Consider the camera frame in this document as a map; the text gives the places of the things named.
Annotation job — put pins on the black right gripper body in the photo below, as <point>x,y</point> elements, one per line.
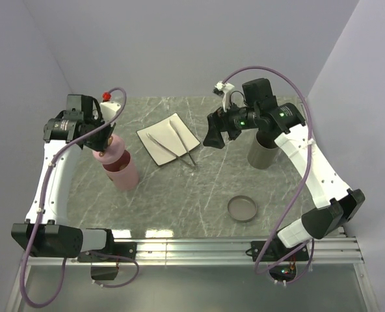
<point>235,119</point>

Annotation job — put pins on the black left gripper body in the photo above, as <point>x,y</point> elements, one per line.
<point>99,140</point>

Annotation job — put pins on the pink lid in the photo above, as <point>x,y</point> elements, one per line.
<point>113,153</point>

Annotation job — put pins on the pink cup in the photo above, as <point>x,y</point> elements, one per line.
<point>126,179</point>

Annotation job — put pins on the grey metal cup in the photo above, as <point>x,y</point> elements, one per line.
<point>262,152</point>

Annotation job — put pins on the metal tongs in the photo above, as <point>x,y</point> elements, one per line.
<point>169,139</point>

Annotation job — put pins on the grey lid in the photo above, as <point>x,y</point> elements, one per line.
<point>242,208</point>

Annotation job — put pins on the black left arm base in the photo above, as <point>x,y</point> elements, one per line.
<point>105,265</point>

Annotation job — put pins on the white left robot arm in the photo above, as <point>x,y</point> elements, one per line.
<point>45,232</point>

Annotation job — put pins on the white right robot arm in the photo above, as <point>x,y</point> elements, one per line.
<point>335,202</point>

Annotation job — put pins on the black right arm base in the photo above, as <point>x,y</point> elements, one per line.
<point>283,265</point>

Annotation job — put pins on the white square plate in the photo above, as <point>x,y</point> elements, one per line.
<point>159,156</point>

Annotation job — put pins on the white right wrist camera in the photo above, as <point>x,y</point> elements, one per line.
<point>224,91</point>

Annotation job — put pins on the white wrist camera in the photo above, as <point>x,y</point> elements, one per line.
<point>224,91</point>
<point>110,109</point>

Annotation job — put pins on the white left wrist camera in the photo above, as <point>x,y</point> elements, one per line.
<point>110,109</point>

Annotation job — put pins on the aluminium rail frame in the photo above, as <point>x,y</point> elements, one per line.
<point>190,251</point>

